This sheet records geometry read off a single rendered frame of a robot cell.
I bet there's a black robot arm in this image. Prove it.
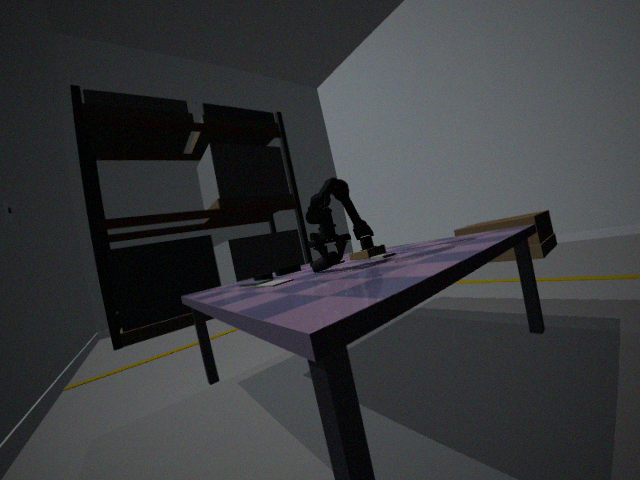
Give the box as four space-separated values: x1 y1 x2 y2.
305 177 377 251

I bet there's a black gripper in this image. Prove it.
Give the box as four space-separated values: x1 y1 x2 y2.
307 222 351 264

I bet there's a dark grey controller unit with green rocker switches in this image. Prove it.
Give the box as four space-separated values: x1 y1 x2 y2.
312 251 341 273

